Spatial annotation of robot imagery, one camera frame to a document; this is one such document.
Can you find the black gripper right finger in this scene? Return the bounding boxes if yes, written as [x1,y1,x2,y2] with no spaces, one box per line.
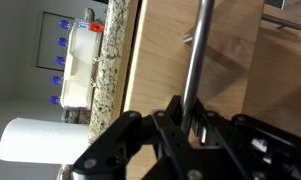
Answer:
[192,101,301,180]

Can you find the Fiji water bottle pack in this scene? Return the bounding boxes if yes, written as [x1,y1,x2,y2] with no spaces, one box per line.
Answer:
[49,19,104,105]

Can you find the wooden cabinet door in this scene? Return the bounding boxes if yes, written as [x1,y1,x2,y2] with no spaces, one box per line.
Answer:
[242,5,301,137]

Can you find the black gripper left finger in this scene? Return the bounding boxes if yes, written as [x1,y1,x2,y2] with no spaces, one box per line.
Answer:
[72,96,204,180]

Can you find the wooden drawer with steel handle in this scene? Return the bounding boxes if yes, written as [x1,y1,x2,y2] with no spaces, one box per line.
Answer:
[123,0,266,180]

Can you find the white paper towel roll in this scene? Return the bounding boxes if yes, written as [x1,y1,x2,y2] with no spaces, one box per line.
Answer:
[0,118,89,164]

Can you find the white plastic container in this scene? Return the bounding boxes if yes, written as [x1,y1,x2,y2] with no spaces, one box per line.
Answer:
[60,25,101,109]

